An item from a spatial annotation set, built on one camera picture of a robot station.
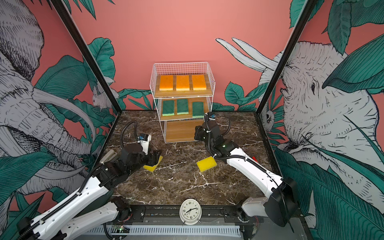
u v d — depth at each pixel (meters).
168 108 0.86
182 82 0.75
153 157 0.64
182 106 0.88
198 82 0.77
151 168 0.90
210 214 0.75
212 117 0.66
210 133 0.55
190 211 0.72
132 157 0.52
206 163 0.91
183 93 0.73
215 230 0.70
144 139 0.62
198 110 0.84
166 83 0.75
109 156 0.91
